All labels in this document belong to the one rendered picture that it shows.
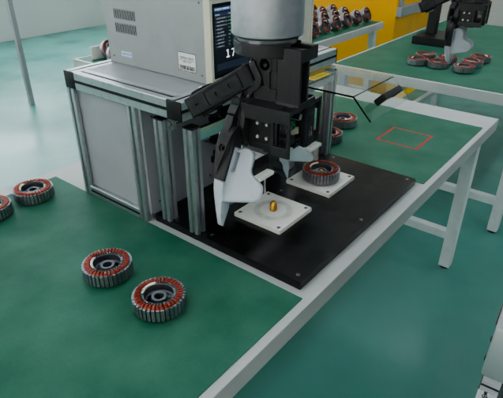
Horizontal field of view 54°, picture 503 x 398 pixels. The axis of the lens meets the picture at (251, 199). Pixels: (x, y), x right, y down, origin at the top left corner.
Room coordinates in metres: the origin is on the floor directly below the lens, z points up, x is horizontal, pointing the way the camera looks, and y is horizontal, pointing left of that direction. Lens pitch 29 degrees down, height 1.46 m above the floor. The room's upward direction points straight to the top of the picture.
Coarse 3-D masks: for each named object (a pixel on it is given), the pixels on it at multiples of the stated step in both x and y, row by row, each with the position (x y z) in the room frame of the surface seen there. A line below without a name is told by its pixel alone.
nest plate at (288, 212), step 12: (252, 204) 1.17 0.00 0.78; (264, 204) 1.17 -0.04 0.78; (288, 204) 1.17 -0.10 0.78; (300, 204) 1.17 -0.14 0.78; (240, 216) 1.12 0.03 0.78; (252, 216) 1.11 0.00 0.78; (264, 216) 1.11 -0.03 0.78; (276, 216) 1.11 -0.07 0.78; (288, 216) 1.11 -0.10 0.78; (300, 216) 1.11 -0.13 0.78; (276, 228) 1.05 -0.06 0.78
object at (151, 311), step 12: (144, 288) 0.81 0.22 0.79; (156, 288) 0.83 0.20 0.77; (168, 288) 0.83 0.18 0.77; (180, 288) 0.81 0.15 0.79; (132, 300) 0.78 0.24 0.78; (144, 300) 0.78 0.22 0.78; (156, 300) 0.78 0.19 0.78; (168, 300) 0.77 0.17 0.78; (180, 300) 0.78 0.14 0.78; (144, 312) 0.75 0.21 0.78; (156, 312) 0.74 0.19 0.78; (168, 312) 0.75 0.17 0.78; (180, 312) 0.77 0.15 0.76
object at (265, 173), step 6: (252, 150) 1.22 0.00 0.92; (258, 156) 1.18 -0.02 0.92; (264, 156) 1.18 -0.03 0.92; (258, 162) 1.16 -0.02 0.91; (264, 162) 1.18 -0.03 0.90; (258, 168) 1.16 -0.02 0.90; (264, 168) 1.18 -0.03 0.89; (258, 174) 1.16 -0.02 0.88; (264, 174) 1.16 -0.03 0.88; (270, 174) 1.17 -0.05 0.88; (258, 180) 1.14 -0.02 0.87
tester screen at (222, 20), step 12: (216, 12) 1.18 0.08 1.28; (228, 12) 1.21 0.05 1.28; (216, 24) 1.18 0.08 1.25; (228, 24) 1.21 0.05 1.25; (216, 36) 1.17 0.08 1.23; (228, 36) 1.21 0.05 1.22; (216, 48) 1.17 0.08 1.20; (216, 60) 1.17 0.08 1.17; (228, 60) 1.21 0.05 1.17; (216, 72) 1.17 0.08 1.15
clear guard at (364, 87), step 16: (320, 80) 1.39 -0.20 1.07; (336, 80) 1.39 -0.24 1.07; (352, 80) 1.39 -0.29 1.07; (368, 80) 1.39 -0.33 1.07; (384, 80) 1.39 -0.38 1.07; (352, 96) 1.24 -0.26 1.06; (368, 96) 1.28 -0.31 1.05; (400, 96) 1.38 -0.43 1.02; (368, 112) 1.23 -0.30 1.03; (384, 112) 1.27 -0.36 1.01
